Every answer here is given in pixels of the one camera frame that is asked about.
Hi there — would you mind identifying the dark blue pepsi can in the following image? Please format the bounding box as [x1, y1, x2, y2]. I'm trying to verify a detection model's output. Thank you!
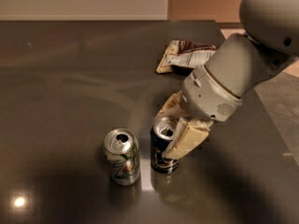
[150, 117, 178, 174]

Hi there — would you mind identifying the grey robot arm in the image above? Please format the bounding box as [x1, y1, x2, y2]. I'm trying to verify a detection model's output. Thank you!
[157, 0, 299, 160]

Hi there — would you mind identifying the white green 7up can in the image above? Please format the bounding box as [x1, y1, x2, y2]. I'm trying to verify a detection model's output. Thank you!
[104, 128, 140, 186]

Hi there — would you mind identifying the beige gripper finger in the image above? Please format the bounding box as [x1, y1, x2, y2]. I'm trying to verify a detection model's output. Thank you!
[155, 91, 189, 119]
[163, 118, 209, 160]

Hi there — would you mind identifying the brown white snack bag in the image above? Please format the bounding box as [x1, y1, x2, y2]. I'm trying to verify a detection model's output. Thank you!
[156, 40, 218, 74]

